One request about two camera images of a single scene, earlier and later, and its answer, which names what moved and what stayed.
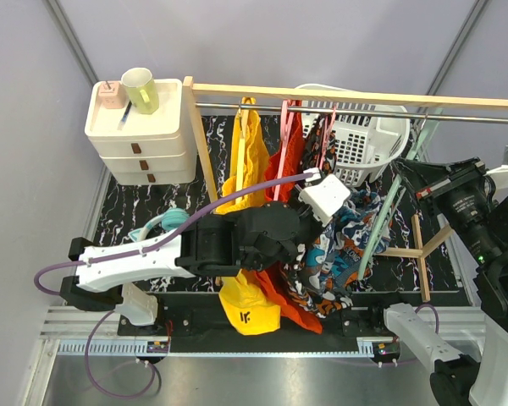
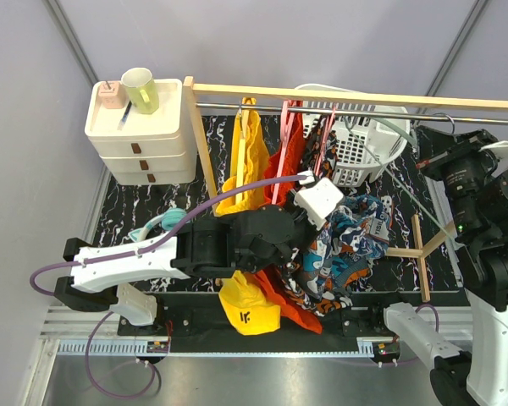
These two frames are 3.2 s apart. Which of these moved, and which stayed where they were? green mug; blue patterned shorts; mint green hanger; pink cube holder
Moved: mint green hanger
Stayed: blue patterned shorts; pink cube holder; green mug
